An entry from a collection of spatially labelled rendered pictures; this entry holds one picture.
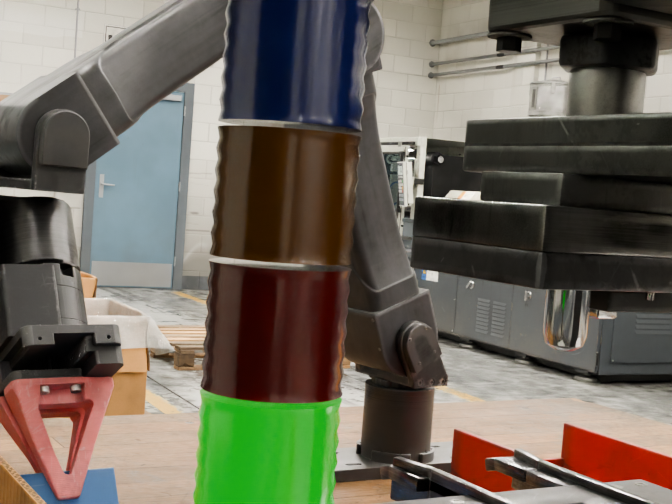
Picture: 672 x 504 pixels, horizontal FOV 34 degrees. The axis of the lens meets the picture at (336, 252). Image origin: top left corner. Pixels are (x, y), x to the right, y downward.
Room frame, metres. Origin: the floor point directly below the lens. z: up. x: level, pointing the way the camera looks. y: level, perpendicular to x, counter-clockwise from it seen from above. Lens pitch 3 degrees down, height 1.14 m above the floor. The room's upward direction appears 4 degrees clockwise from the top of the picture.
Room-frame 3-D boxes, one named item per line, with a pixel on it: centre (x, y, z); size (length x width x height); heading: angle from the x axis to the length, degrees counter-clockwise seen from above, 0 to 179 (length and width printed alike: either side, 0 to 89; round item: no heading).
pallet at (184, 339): (7.35, 0.61, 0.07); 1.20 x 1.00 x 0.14; 119
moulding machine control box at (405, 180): (9.49, -0.58, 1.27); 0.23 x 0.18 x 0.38; 117
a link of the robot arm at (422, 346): (0.96, -0.06, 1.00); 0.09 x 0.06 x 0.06; 37
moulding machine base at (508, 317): (9.87, -0.97, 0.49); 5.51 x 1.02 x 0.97; 27
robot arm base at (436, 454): (0.97, -0.07, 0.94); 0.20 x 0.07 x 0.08; 120
